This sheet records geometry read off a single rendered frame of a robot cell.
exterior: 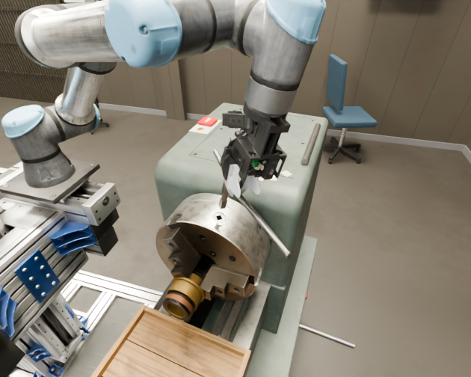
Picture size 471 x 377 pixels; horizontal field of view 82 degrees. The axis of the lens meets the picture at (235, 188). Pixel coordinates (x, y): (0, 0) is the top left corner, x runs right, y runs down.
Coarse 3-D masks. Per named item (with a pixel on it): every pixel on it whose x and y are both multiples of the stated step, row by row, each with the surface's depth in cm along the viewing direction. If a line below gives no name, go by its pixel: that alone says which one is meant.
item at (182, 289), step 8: (176, 280) 68; (184, 280) 67; (192, 280) 69; (200, 280) 70; (176, 288) 66; (184, 288) 66; (192, 288) 66; (200, 288) 67; (168, 296) 65; (176, 296) 64; (184, 296) 65; (192, 296) 65; (200, 296) 68; (168, 304) 67; (176, 304) 63; (184, 304) 64; (192, 304) 66; (168, 312) 68; (176, 312) 68; (184, 312) 64; (192, 312) 66
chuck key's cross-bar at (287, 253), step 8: (216, 152) 65; (240, 200) 55; (248, 208) 52; (256, 216) 50; (264, 224) 48; (272, 232) 46; (272, 240) 45; (280, 240) 45; (280, 248) 44; (288, 256) 42
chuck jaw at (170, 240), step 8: (168, 224) 72; (176, 224) 70; (176, 232) 69; (168, 240) 68; (176, 240) 68; (184, 240) 70; (176, 248) 69; (184, 248) 70; (192, 248) 72; (176, 256) 68; (184, 256) 69; (192, 256) 71; (200, 256) 73; (176, 264) 69; (184, 264) 68; (192, 264) 70; (176, 272) 68; (184, 272) 68
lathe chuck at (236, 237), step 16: (176, 208) 80; (192, 208) 72; (208, 208) 71; (192, 224) 68; (208, 224) 67; (224, 224) 68; (240, 224) 70; (160, 240) 77; (192, 240) 71; (208, 240) 69; (224, 240) 66; (240, 240) 67; (256, 240) 72; (160, 256) 82; (208, 256) 73; (224, 256) 70; (240, 256) 67; (256, 256) 70; (256, 272) 70
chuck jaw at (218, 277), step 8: (216, 264) 74; (208, 272) 72; (216, 272) 72; (224, 272) 71; (232, 272) 71; (240, 272) 71; (208, 280) 70; (216, 280) 70; (224, 280) 70; (232, 280) 70; (240, 280) 69; (248, 280) 71; (256, 280) 74; (208, 288) 68; (216, 288) 69; (224, 288) 68; (232, 288) 70; (240, 288) 68; (208, 296) 69; (224, 296) 70
